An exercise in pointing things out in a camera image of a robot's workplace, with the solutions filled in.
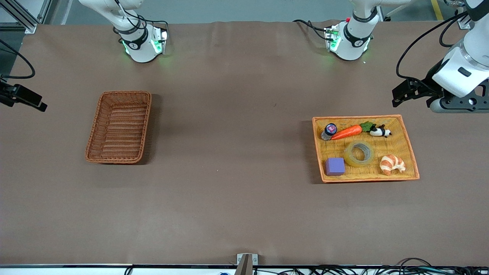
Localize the yellowish clear tape roll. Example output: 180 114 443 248
343 140 375 168

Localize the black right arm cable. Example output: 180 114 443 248
0 38 36 81

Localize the small jar with blue lid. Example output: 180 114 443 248
321 123 338 141

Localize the grey metal table bracket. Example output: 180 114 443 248
236 253 259 267

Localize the orange toy carrot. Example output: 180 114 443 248
331 121 377 141

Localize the toy croissant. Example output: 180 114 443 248
379 154 406 176

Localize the brown table cover sheet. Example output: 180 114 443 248
0 21 489 267

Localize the black base cable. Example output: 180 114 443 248
142 18 169 32
293 19 330 41

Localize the black left base cable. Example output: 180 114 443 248
293 19 330 41

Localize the black white panda figure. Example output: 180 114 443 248
369 124 392 138

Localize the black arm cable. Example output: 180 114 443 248
0 38 36 81
396 11 470 93

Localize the aluminium frame profile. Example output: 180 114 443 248
0 0 52 33
443 0 473 30

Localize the orange yellow wicker basket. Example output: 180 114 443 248
312 114 420 183

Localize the brown wicker basket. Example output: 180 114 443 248
85 91 152 165

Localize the tan upright bar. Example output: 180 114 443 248
234 254 253 275

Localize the black right base cable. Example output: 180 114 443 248
142 18 169 32

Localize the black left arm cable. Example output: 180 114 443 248
396 11 470 93

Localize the black cable bundle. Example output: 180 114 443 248
252 258 489 275

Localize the purple foam cube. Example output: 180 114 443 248
325 157 346 176

